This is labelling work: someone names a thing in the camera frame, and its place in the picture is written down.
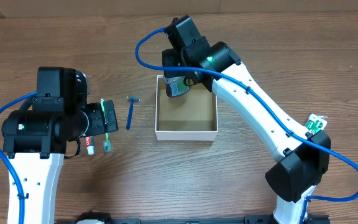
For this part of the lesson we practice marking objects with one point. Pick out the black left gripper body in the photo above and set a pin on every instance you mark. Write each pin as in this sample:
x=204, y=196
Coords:
x=96, y=124

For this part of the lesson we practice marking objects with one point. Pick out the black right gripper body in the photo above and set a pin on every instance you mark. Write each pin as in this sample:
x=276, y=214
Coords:
x=176, y=60

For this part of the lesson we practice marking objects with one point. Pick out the clear soap pump bottle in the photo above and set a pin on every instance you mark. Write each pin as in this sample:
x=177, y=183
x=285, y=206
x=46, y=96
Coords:
x=175, y=86

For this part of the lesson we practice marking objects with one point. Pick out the blue disposable razor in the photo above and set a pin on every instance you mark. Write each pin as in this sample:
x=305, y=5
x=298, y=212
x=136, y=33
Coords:
x=132, y=100

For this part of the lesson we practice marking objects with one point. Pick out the green white soap package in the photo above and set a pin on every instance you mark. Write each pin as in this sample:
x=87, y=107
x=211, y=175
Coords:
x=316, y=122

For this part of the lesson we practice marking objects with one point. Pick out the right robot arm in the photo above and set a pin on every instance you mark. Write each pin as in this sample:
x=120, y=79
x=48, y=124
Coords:
x=301, y=156

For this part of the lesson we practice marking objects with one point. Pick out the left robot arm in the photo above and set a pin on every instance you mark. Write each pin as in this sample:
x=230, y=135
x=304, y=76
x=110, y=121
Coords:
x=36, y=137

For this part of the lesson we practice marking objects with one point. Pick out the Colgate toothpaste tube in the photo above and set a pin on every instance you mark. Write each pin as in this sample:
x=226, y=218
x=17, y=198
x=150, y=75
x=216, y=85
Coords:
x=89, y=145

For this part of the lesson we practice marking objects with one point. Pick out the green toothbrush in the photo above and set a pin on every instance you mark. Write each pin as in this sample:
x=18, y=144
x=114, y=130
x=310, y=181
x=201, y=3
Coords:
x=106, y=142

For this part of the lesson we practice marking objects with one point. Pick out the white cardboard box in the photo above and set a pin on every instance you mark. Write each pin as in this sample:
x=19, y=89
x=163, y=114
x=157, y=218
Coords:
x=190, y=117

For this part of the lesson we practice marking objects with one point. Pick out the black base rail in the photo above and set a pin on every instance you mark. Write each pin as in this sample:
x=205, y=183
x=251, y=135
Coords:
x=100, y=217

